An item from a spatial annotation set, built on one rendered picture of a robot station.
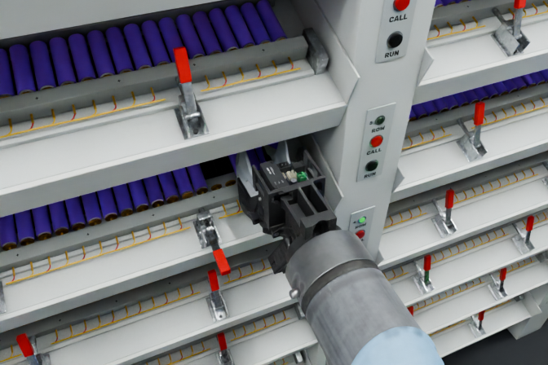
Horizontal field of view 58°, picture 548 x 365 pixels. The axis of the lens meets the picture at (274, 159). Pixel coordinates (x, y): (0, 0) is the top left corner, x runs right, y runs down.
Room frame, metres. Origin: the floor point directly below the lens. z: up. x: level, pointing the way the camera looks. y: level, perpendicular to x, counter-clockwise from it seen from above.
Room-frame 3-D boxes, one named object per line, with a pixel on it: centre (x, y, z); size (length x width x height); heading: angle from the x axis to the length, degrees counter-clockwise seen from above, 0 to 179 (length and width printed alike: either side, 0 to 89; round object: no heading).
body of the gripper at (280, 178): (0.39, -0.03, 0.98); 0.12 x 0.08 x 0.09; 23
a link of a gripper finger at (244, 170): (0.47, 0.04, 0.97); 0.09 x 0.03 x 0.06; 30
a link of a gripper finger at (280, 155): (0.49, -0.01, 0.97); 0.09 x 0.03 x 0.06; 16
